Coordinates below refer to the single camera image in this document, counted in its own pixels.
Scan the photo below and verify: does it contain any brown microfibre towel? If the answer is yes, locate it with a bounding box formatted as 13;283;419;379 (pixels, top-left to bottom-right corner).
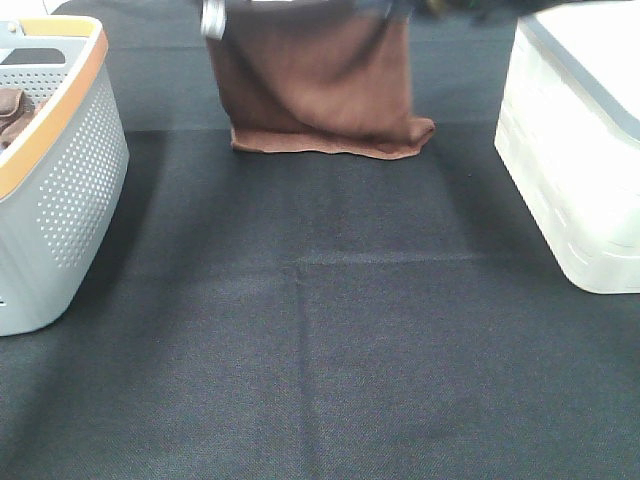
206;1;435;160

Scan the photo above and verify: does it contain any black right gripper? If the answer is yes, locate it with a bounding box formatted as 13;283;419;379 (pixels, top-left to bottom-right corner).
349;0;551;24

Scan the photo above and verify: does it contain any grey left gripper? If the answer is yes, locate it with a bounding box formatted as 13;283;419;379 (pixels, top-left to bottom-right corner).
200;0;227;38

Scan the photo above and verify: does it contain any black table cloth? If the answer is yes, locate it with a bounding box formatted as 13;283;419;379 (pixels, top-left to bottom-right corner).
1;1;639;479

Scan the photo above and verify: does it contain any brown towel in basket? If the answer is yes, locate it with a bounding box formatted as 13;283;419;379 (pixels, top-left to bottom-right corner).
0;88;46;151

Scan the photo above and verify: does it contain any white plastic storage bin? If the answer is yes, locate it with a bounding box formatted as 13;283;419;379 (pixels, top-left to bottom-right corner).
494;1;639;294

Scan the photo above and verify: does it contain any grey perforated laundry basket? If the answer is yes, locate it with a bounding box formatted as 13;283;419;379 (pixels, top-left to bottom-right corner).
1;15;129;336

